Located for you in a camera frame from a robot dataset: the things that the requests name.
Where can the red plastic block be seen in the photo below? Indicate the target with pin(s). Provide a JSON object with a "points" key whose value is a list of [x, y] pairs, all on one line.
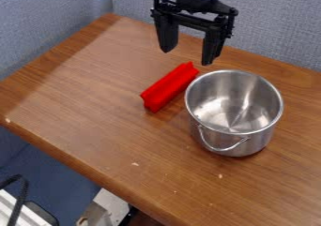
{"points": [[169, 86]]}

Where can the white ribbed object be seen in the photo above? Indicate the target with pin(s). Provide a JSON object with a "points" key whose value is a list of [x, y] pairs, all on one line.
{"points": [[31, 216]]}

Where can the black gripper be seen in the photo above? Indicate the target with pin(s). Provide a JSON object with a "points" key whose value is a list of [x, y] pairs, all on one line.
{"points": [[167, 26]]}

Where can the metal pot with handle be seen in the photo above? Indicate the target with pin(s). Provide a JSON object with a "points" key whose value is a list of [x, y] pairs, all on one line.
{"points": [[234, 107]]}

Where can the white box under table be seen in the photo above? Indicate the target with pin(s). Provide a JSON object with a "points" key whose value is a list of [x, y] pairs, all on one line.
{"points": [[106, 211]]}

